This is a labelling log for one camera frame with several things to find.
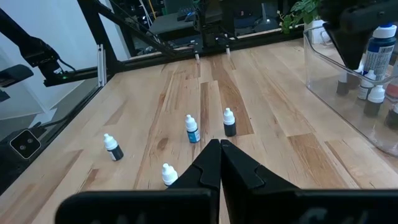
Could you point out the small yellow-green dropper bottle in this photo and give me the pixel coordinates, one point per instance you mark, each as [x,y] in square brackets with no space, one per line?
[374,104]

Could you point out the large pink food coloring bottle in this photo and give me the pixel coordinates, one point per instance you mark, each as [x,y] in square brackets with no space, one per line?
[393,91]

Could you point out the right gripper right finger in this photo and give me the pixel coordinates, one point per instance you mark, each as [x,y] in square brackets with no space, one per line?
[239,174]

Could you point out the large blue food coloring bottle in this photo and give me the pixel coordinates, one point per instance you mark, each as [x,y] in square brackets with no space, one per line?
[377,59]

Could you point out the small black dropper bottle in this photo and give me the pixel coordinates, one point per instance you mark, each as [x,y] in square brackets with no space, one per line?
[230,129]
[115,152]

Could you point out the small green dropper bottle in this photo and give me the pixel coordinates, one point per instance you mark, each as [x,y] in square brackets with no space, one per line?
[169,174]

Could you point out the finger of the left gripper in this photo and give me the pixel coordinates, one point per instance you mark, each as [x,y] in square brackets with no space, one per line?
[359,43]
[342,40]

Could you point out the dark grey desk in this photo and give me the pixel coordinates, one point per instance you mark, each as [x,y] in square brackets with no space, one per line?
[169,23]

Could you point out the broad-leaf plant in white pot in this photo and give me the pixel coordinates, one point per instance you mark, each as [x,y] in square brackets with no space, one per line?
[298,11]

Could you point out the small blue dropper bottle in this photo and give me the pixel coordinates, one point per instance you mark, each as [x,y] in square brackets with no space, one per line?
[193,135]

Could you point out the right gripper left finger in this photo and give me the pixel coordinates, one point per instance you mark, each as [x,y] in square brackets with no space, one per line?
[202,174]

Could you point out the clear plastic bin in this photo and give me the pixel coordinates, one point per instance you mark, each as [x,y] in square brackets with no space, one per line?
[329,93]

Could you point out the silver aluminium bracket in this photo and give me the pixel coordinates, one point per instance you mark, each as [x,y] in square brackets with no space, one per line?
[101,65]

